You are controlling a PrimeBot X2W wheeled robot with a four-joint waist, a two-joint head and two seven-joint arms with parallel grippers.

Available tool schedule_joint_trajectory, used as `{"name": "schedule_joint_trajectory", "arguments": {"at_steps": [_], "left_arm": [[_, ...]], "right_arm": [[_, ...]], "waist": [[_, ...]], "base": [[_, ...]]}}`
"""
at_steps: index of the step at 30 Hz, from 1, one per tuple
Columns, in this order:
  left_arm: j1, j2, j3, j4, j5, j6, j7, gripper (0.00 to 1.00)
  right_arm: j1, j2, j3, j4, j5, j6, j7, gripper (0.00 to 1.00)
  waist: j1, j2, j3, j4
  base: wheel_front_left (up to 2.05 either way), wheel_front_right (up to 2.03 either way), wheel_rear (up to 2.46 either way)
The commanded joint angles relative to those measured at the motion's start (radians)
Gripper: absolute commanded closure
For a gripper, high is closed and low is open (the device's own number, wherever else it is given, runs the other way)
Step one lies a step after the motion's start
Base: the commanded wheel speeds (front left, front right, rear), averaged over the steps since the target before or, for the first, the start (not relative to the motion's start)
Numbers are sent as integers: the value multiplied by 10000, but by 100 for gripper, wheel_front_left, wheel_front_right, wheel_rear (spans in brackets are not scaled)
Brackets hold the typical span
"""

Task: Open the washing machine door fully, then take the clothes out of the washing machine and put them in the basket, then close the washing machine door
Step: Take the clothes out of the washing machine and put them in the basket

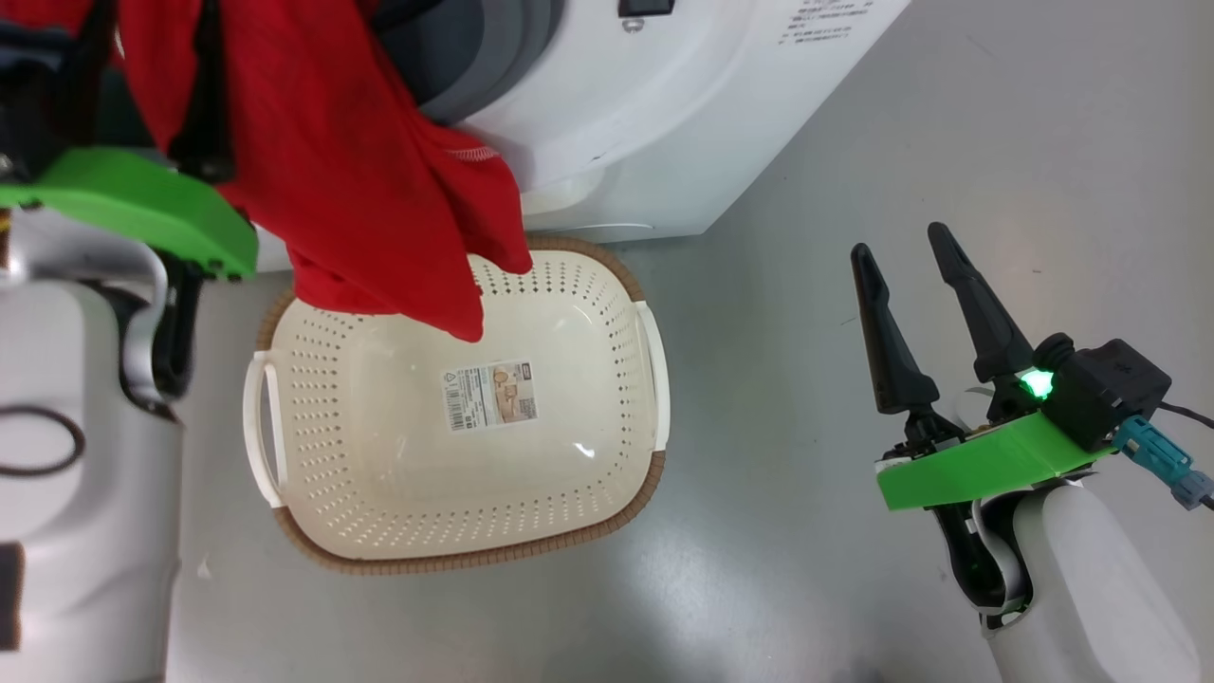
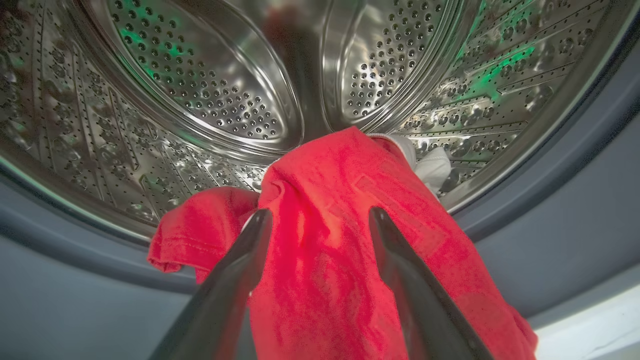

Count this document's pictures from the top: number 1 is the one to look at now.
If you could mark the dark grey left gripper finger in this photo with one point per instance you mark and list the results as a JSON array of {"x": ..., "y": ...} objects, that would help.
[{"x": 211, "y": 142}]

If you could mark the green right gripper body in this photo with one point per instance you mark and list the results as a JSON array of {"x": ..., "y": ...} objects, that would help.
[{"x": 977, "y": 465}]

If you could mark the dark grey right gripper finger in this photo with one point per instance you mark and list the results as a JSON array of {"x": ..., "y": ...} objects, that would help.
[
  {"x": 991, "y": 332},
  {"x": 892, "y": 360}
]

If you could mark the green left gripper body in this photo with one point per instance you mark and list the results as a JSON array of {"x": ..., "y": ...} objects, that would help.
[{"x": 133, "y": 199}]

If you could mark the red garment with white trim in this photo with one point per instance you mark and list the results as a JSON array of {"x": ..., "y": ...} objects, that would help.
[{"x": 332, "y": 161}]

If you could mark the grey rubber door gasket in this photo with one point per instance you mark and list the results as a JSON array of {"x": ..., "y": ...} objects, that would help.
[{"x": 474, "y": 57}]

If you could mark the white front-load washing machine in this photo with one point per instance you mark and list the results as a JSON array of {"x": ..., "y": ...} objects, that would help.
[{"x": 664, "y": 123}]

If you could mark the cream perforated basket brown rim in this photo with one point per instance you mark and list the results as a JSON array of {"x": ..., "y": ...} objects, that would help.
[{"x": 408, "y": 474}]

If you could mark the black door lock slot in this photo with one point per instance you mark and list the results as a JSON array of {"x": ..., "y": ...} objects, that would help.
[{"x": 645, "y": 6}]

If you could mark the paper product label sticker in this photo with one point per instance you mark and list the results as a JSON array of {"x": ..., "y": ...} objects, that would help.
[{"x": 488, "y": 396}]

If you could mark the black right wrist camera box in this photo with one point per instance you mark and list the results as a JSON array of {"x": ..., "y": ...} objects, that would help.
[{"x": 1105, "y": 389}]

